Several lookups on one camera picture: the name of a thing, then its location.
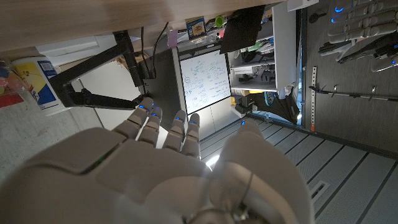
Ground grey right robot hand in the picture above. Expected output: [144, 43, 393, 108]
[0, 96, 315, 224]

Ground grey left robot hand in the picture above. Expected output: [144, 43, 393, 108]
[318, 0, 398, 62]

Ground bright ceiling light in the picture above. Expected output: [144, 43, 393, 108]
[206, 154, 221, 169]

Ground long black rod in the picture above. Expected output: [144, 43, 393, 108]
[308, 85, 398, 103]

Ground white shelf cabinet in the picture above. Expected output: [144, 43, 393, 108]
[228, 1, 298, 93]

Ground white perforated metal bar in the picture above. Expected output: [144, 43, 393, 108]
[310, 66, 318, 132]

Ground whiteboard with writing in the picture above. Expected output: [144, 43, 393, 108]
[178, 49, 233, 115]

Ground black fabric bag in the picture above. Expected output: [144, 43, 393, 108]
[253, 90, 301, 125]

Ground white wipes canister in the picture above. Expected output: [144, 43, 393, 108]
[11, 55, 68, 116]

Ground pink sticky note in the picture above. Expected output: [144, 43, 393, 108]
[167, 29, 178, 48]

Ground flat white box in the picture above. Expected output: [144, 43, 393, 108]
[35, 35, 100, 58]

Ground small blue yellow printed box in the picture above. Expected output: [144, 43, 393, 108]
[185, 17, 208, 41]

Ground clear container with coloured items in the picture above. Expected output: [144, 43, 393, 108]
[0, 58, 24, 96]

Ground ceiling vent grille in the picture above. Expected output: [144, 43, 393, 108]
[308, 179, 331, 203]

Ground black monitor cable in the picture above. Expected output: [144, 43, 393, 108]
[151, 21, 170, 78]
[140, 26, 147, 78]

